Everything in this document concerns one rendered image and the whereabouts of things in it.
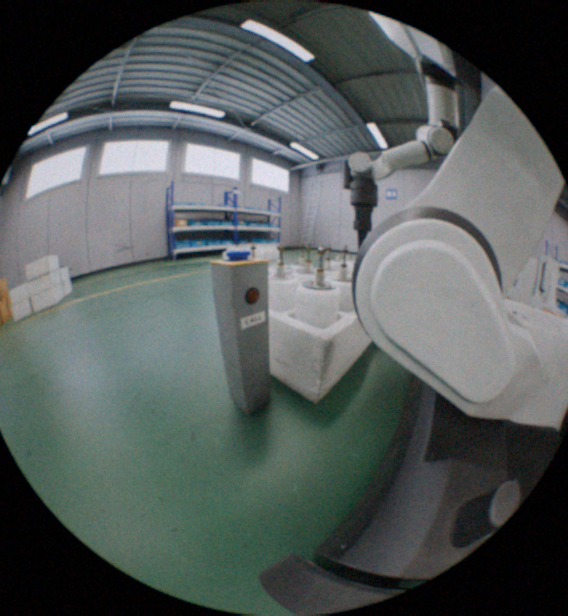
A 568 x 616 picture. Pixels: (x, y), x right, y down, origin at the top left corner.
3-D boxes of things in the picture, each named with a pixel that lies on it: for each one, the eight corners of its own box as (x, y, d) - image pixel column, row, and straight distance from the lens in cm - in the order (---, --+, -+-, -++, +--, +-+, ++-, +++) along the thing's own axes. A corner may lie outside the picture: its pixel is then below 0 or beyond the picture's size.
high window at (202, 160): (239, 180, 663) (240, 153, 701) (183, 172, 588) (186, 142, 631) (238, 180, 669) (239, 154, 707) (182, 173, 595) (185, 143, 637)
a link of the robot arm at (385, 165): (362, 187, 69) (398, 174, 69) (355, 178, 61) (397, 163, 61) (355, 171, 72) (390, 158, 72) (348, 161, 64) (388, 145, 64)
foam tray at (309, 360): (372, 340, 74) (382, 296, 67) (315, 404, 44) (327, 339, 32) (296, 312, 89) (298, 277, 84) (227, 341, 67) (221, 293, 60)
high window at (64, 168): (80, 179, 585) (88, 145, 628) (25, 200, 657) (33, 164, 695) (81, 180, 592) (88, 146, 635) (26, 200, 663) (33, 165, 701)
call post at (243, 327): (272, 400, 45) (269, 261, 29) (248, 416, 42) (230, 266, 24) (253, 384, 48) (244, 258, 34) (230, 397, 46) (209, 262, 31)
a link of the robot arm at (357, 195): (349, 230, 67) (351, 197, 69) (377, 233, 66) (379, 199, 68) (346, 227, 54) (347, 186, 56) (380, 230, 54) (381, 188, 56)
